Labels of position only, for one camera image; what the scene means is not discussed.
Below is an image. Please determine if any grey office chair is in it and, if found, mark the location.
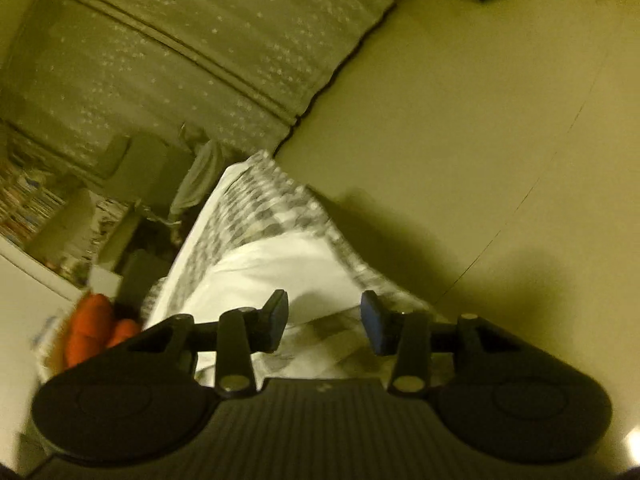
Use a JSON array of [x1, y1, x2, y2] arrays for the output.
[[100, 130, 227, 243]]

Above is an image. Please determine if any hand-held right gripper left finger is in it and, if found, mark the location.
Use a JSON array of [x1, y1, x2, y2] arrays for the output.
[[127, 289, 291, 397]]

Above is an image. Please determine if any red knot cushion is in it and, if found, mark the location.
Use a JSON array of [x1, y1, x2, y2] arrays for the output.
[[65, 294, 142, 369]]

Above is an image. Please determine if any grey checkered blanket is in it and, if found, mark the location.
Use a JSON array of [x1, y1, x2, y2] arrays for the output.
[[144, 150, 447, 333]]

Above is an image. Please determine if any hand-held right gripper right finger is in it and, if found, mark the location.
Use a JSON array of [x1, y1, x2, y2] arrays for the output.
[[360, 290, 522, 397]]

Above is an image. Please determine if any white bed sheet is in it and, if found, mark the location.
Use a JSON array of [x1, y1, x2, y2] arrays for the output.
[[192, 232, 401, 382]]

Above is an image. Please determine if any grey star-print curtain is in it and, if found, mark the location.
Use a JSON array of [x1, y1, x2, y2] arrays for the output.
[[0, 0, 397, 183]]

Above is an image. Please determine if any wall bookshelf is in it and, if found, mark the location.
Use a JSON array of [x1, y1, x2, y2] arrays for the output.
[[0, 125, 126, 281]]

